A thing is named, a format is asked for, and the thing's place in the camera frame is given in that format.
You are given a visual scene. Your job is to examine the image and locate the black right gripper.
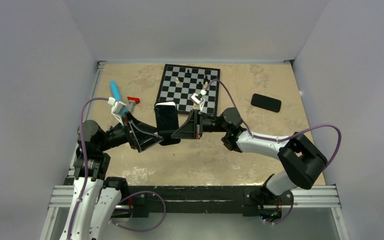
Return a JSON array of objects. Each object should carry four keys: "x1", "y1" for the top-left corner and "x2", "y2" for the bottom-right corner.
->
[{"x1": 171, "y1": 109, "x2": 229, "y2": 140}]

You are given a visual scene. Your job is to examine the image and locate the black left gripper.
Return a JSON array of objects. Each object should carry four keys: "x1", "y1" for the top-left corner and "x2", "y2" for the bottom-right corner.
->
[{"x1": 97, "y1": 110, "x2": 163, "y2": 151}]

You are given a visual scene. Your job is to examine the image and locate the black phone case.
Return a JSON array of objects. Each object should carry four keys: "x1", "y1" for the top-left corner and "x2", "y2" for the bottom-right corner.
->
[{"x1": 157, "y1": 130, "x2": 181, "y2": 146}]

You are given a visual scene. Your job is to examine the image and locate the black smartphone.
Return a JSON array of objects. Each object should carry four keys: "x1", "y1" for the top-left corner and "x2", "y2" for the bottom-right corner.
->
[{"x1": 154, "y1": 101, "x2": 179, "y2": 134}]

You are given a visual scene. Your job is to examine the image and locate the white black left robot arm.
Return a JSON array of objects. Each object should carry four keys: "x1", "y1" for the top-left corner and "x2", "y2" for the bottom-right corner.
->
[{"x1": 60, "y1": 112, "x2": 163, "y2": 240}]

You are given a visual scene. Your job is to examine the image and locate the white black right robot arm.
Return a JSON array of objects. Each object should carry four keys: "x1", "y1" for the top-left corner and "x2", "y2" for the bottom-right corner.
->
[{"x1": 171, "y1": 107, "x2": 328, "y2": 204}]

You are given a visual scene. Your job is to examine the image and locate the blue grey red tool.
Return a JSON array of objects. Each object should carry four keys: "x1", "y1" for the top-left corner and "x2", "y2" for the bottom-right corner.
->
[{"x1": 109, "y1": 81, "x2": 141, "y2": 117}]

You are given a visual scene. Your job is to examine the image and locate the black white chessboard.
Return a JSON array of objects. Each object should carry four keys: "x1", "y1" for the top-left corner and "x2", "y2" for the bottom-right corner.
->
[{"x1": 155, "y1": 64, "x2": 221, "y2": 115}]

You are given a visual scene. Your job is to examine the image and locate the black chess piece right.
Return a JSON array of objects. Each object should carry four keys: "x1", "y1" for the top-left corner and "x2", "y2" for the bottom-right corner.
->
[{"x1": 204, "y1": 75, "x2": 210, "y2": 83}]

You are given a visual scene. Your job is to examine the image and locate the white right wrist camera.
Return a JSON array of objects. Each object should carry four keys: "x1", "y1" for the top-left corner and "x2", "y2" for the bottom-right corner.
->
[{"x1": 190, "y1": 89, "x2": 207, "y2": 113}]

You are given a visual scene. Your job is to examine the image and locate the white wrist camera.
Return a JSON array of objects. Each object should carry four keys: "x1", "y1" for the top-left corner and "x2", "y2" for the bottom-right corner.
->
[
  {"x1": 107, "y1": 97, "x2": 126, "y2": 126},
  {"x1": 190, "y1": 89, "x2": 207, "y2": 113}
]

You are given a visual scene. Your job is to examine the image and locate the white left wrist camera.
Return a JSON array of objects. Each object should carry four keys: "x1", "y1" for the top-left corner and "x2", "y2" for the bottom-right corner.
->
[{"x1": 107, "y1": 97, "x2": 126, "y2": 126}]

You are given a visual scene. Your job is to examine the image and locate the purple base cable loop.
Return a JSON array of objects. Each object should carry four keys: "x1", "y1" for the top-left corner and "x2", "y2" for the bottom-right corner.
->
[{"x1": 108, "y1": 192, "x2": 166, "y2": 233}]

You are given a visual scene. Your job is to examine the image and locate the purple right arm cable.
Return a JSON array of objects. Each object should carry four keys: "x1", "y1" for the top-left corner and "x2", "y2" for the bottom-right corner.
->
[{"x1": 204, "y1": 78, "x2": 343, "y2": 226}]

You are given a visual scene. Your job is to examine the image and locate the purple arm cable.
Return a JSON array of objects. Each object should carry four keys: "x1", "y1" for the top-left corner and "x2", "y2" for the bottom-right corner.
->
[
  {"x1": 204, "y1": 78, "x2": 343, "y2": 226},
  {"x1": 66, "y1": 96, "x2": 110, "y2": 240}
]

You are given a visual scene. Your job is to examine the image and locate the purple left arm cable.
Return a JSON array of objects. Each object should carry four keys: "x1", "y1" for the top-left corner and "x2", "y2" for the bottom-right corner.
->
[{"x1": 66, "y1": 96, "x2": 110, "y2": 240}]

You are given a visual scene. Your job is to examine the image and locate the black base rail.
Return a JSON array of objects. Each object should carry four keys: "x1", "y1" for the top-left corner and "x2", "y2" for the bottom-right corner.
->
[{"x1": 112, "y1": 185, "x2": 294, "y2": 219}]

